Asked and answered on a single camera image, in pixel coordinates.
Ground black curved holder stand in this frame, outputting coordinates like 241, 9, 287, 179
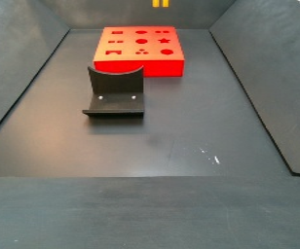
82, 67, 144, 117

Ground red shape-sorter box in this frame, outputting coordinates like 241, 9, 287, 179
92, 26, 184, 77

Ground yellow square-circle peg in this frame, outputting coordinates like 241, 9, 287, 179
151, 0, 170, 8

